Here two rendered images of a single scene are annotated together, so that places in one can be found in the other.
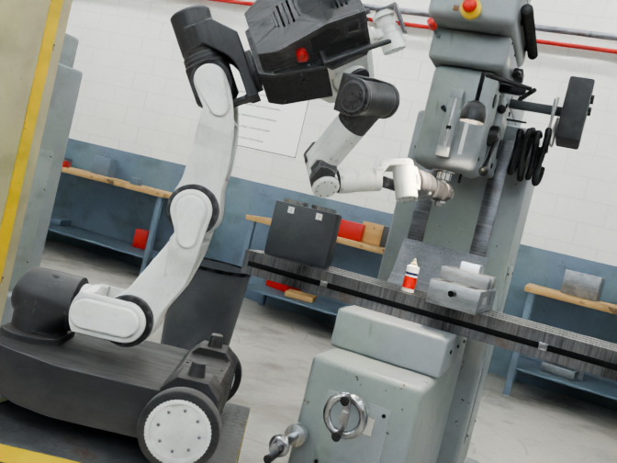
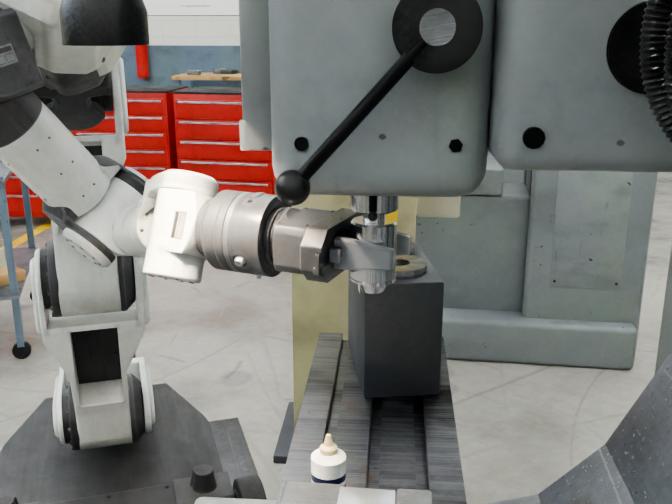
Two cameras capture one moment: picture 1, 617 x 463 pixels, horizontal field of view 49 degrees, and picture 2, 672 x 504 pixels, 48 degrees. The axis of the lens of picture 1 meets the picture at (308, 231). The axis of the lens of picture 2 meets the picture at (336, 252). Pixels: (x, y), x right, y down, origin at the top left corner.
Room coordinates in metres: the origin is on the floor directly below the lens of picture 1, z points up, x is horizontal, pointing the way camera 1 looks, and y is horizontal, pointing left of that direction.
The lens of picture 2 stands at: (1.95, -1.09, 1.46)
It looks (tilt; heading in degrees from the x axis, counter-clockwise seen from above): 17 degrees down; 74
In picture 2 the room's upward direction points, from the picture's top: straight up
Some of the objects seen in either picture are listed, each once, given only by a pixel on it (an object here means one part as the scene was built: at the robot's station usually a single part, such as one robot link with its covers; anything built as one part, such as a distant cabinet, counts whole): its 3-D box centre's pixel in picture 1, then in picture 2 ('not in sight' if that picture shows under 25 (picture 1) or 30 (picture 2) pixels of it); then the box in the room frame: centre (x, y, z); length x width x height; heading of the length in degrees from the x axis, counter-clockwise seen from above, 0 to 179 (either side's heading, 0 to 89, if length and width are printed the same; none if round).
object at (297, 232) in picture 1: (304, 231); (391, 311); (2.36, 0.01, 1.00); 0.22 x 0.12 x 0.20; 80
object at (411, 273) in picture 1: (411, 275); (328, 476); (2.15, -0.35, 0.96); 0.04 x 0.04 x 0.11
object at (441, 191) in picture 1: (426, 187); (293, 240); (2.12, -0.33, 1.24); 0.13 x 0.12 x 0.10; 51
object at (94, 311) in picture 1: (116, 312); (104, 401); (1.87, 0.47, 0.68); 0.21 x 0.20 x 0.13; 91
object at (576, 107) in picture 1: (576, 114); not in sight; (2.35, -0.81, 1.62); 0.20 x 0.09 x 0.21; 160
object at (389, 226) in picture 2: not in sight; (374, 224); (2.19, -0.39, 1.26); 0.05 x 0.05 x 0.01
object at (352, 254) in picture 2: not in sight; (361, 256); (2.17, -0.41, 1.24); 0.06 x 0.02 x 0.03; 141
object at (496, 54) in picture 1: (475, 62); not in sight; (2.23, -0.40, 1.68); 0.34 x 0.24 x 0.10; 160
